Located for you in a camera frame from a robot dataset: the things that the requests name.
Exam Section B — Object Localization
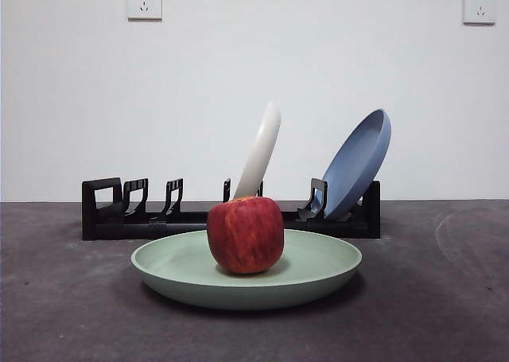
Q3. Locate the red apple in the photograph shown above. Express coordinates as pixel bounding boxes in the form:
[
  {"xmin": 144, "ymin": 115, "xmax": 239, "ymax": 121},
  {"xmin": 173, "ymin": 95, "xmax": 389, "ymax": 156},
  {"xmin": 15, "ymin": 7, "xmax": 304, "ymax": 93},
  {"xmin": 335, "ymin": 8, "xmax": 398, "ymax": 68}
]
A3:
[{"xmin": 206, "ymin": 196, "xmax": 286, "ymax": 275}]

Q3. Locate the green plate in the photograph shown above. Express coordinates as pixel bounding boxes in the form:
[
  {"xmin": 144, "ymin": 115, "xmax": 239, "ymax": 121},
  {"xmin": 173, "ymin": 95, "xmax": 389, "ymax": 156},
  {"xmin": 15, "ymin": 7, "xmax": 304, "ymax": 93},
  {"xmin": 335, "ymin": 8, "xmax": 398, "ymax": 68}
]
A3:
[{"xmin": 130, "ymin": 228, "xmax": 363, "ymax": 311}]

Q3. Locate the beige plate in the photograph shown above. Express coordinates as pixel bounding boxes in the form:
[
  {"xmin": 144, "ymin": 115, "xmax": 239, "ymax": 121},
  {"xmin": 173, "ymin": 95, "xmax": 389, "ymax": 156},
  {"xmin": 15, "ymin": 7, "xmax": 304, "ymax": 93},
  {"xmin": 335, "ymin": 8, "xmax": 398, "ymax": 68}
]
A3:
[{"xmin": 231, "ymin": 101, "xmax": 282, "ymax": 200}]

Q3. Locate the blue plate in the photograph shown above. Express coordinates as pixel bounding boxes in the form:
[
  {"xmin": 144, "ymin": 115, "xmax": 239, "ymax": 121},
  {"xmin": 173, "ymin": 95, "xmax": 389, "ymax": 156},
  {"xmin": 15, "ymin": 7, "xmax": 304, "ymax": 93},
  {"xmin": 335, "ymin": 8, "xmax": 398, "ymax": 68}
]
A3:
[{"xmin": 320, "ymin": 107, "xmax": 393, "ymax": 222}]

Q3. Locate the black plate rack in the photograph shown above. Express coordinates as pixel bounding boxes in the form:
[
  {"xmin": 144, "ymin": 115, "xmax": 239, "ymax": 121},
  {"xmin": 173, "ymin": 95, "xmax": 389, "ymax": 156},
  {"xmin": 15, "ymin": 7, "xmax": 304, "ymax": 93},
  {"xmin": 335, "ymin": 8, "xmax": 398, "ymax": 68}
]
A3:
[{"xmin": 81, "ymin": 177, "xmax": 382, "ymax": 242}]

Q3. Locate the white wall socket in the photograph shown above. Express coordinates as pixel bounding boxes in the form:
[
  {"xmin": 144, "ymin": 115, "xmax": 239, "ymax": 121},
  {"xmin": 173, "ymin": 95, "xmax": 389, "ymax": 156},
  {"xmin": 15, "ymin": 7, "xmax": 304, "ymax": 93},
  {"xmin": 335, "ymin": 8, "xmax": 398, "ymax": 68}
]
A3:
[
  {"xmin": 126, "ymin": 0, "xmax": 163, "ymax": 21},
  {"xmin": 462, "ymin": 0, "xmax": 498, "ymax": 25}
]

